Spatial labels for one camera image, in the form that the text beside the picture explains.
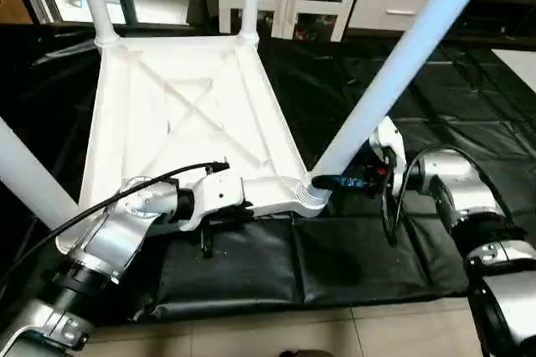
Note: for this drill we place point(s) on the white flat board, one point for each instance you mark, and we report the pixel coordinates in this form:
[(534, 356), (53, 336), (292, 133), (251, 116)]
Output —
[(519, 64)]

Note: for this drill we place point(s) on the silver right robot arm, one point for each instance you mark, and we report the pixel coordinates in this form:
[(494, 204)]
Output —
[(469, 198)]

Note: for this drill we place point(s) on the black work mat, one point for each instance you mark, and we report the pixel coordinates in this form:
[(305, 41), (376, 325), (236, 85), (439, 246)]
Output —
[(419, 97)]

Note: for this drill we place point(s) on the white plastic table top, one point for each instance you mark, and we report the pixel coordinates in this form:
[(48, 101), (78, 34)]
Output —
[(184, 106)]

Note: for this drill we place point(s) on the brown box blue print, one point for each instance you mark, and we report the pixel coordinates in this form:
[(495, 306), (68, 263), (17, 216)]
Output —
[(15, 7)]

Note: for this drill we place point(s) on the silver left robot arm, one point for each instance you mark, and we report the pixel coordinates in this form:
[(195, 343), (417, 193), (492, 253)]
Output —
[(109, 240)]

